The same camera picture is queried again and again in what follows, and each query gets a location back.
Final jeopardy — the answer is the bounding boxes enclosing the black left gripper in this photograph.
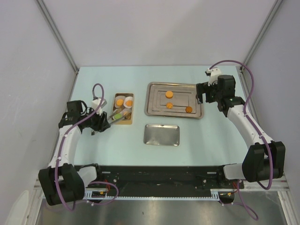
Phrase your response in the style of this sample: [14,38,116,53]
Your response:
[81,106,110,132]

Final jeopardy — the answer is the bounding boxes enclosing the steel tongs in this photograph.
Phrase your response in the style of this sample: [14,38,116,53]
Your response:
[91,110,132,135]

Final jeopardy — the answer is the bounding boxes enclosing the green sandwich cookie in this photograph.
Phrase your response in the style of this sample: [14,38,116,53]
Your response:
[113,113,122,120]

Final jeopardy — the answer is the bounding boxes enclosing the gold cookie tin box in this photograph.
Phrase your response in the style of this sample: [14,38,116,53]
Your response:
[112,93,134,125]

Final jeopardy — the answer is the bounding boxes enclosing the small steel tin lid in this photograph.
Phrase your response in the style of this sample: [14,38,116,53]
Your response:
[143,124,180,146]

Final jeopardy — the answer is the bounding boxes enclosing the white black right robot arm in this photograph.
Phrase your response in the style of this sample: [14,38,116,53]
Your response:
[196,75,285,188]

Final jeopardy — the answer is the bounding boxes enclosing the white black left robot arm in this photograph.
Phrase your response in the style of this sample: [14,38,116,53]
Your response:
[38,98,110,206]

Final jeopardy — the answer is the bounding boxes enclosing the orange chocolate chip cookie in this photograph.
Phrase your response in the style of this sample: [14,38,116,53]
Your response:
[185,106,193,113]

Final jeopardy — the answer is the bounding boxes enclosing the large steel baking tray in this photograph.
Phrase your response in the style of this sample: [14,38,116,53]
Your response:
[144,82,204,119]

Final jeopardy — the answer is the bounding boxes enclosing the white paper cupcake liner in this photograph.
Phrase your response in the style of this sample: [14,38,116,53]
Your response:
[114,96,125,108]
[123,96,134,109]

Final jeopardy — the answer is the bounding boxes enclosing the orange swirl flower cookie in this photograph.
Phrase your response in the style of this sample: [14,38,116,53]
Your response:
[166,102,173,109]

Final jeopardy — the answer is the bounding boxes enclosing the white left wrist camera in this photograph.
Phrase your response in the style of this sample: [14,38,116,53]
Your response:
[91,98,107,115]

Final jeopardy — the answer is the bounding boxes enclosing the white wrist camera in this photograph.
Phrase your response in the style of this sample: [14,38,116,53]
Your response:
[205,68,222,86]
[91,98,107,115]

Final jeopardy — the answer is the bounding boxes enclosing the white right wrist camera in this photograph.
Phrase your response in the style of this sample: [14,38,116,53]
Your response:
[205,68,222,86]

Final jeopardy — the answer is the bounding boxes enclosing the aluminium frame post right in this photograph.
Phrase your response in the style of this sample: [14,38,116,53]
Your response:
[240,0,285,71]

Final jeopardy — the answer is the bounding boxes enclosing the aluminium frame post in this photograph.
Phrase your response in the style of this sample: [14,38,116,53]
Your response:
[240,0,285,71]
[35,0,79,72]

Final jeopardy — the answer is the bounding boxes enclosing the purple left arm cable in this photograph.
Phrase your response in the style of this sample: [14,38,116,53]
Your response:
[44,83,119,211]

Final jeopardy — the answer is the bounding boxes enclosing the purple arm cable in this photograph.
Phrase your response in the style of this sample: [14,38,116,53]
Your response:
[210,60,274,222]
[44,83,119,211]

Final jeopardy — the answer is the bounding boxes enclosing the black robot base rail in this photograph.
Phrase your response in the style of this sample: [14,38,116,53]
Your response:
[88,165,237,198]

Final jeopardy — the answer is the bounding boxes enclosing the white slotted cable duct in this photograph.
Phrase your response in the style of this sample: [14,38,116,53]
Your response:
[83,189,222,201]

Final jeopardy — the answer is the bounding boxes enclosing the aluminium frame post left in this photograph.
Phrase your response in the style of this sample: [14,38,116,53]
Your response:
[35,0,79,72]

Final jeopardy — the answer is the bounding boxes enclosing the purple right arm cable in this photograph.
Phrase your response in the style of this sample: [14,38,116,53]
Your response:
[210,60,274,222]

